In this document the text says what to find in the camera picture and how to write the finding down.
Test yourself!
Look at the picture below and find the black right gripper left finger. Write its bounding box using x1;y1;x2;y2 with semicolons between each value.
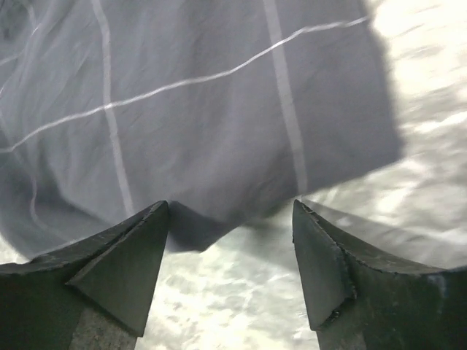
1;201;169;349

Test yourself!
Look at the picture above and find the dark grey checked pillowcase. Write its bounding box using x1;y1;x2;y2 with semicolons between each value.
1;1;402;257

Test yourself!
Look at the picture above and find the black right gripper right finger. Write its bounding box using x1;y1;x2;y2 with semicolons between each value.
293;201;466;349

